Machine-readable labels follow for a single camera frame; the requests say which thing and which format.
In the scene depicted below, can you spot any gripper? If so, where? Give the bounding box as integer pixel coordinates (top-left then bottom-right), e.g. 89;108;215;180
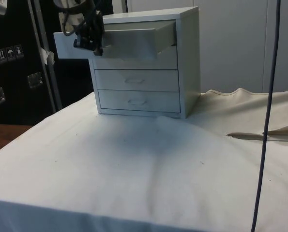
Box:
73;9;106;57

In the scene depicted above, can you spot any white drawer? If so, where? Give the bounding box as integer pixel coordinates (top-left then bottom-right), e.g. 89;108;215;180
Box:
53;20;178;60

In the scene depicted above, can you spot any white chest of drawers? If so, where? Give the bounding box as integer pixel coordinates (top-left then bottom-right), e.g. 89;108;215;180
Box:
92;6;202;120

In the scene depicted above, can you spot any black cabinet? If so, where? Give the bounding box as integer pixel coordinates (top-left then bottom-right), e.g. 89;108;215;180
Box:
0;0;63;127

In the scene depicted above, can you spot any black cable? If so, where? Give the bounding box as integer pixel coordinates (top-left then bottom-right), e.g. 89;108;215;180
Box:
251;0;281;232
61;12;86;37

